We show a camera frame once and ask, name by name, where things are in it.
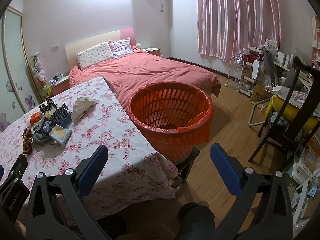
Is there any bed with red duvet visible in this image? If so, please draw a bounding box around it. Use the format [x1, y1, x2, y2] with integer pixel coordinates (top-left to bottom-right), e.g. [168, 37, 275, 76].
[69, 45, 222, 105]

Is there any table with floral cloth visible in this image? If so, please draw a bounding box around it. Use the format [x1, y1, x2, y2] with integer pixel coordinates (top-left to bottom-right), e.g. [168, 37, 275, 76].
[0, 76, 179, 220]

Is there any frosted floral wardrobe door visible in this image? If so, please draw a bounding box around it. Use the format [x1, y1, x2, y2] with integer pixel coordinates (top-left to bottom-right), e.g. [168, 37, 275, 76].
[0, 6, 48, 133]

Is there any beige and pink headboard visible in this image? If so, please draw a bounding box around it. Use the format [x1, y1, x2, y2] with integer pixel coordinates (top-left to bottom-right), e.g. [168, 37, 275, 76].
[65, 28, 137, 74]

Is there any purple pillow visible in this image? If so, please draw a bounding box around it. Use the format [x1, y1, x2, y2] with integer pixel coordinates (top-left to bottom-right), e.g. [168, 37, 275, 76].
[109, 37, 134, 57]

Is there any yellow bag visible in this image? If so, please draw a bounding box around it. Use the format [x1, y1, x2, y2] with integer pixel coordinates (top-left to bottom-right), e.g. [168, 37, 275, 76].
[271, 94, 320, 130]

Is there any light blue packet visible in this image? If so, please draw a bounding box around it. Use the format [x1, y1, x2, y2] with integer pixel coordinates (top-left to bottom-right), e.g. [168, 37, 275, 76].
[32, 131, 53, 144]

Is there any white metal tube frame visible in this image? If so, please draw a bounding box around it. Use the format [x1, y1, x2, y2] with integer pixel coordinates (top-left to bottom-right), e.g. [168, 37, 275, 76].
[249, 97, 273, 127]

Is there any beige cloth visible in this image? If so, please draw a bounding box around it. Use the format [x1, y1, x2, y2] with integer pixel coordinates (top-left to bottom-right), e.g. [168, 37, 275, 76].
[71, 97, 98, 122]

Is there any cluttered white desk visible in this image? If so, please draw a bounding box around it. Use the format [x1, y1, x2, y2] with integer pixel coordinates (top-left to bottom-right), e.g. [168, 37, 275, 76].
[262, 39, 320, 90]

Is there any white paper bag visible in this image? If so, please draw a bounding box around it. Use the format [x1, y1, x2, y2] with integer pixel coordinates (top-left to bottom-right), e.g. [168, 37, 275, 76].
[252, 59, 263, 80]

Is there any orange plastic lattice basket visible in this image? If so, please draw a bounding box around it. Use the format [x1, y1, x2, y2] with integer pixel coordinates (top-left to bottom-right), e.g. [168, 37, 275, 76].
[125, 81, 214, 163]

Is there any black and white patterned scrunchie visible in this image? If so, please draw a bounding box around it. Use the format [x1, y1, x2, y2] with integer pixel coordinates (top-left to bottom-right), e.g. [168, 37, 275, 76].
[39, 97, 68, 117]

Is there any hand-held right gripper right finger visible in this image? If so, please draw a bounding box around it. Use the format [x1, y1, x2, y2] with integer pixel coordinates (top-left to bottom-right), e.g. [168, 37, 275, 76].
[210, 143, 294, 240]

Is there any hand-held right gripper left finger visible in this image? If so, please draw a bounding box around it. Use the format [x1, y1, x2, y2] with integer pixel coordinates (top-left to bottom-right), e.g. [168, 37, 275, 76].
[25, 144, 109, 240]

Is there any white wire rack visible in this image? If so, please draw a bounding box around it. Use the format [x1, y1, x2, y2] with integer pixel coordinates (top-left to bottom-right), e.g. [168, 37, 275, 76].
[226, 56, 245, 90]

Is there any pink striped curtain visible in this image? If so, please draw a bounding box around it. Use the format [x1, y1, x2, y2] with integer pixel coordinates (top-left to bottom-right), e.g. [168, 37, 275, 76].
[195, 0, 282, 62]

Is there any nightstand with pink front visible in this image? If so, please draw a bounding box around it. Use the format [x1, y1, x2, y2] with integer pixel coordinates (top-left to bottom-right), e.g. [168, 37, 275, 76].
[49, 75, 70, 97]
[142, 47, 161, 57]

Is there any yellow and white wrapper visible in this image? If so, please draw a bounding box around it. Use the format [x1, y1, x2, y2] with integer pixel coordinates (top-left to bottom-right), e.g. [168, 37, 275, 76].
[49, 124, 73, 145]

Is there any dark wooden chair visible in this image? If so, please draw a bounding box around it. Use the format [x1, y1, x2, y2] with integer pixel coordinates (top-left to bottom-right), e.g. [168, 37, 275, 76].
[249, 55, 320, 165]

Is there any orange snack packet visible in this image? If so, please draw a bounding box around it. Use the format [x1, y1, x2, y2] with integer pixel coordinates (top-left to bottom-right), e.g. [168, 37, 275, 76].
[29, 112, 44, 125]

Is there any dark blue packet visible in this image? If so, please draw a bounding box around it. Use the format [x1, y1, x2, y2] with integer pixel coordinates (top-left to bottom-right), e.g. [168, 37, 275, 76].
[37, 117, 57, 133]

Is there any white trolley shelf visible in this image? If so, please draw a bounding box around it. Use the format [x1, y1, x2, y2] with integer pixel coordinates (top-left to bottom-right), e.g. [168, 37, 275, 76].
[239, 46, 262, 98]

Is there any white floral pillow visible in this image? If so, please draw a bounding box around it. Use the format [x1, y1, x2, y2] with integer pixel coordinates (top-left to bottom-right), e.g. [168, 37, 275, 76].
[76, 42, 114, 70]

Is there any brown paper bag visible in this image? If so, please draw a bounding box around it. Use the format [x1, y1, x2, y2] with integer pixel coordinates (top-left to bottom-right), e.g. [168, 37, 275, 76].
[250, 84, 274, 104]

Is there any person's dark trouser leg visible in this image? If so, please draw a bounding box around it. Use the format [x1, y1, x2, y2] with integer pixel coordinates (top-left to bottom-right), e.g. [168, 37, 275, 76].
[175, 202, 215, 240]

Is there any dark stool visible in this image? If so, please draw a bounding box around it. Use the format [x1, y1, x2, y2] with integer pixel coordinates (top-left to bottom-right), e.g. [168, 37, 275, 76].
[172, 147, 200, 188]

